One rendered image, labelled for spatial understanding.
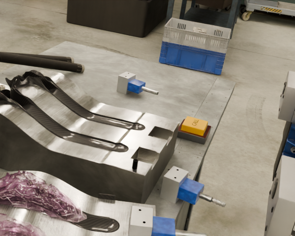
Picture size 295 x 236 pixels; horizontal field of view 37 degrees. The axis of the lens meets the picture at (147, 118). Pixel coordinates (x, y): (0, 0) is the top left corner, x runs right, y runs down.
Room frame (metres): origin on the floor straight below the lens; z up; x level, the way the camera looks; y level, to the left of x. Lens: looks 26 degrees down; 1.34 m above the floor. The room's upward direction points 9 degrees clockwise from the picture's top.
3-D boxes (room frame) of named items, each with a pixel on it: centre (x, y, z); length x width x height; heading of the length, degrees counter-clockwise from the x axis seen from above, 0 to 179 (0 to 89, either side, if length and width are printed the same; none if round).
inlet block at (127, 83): (1.26, 0.04, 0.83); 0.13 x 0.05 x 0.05; 66
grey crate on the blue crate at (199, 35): (4.10, -0.35, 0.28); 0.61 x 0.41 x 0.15; 79
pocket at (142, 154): (0.76, -0.01, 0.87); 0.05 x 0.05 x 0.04; 75
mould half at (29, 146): (0.87, 0.20, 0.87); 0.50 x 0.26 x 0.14; 75
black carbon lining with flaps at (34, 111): (0.86, 0.18, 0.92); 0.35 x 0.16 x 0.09; 75
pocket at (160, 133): (0.86, -0.04, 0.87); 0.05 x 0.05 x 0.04; 75
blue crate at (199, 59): (4.10, -0.35, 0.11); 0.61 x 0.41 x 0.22; 79
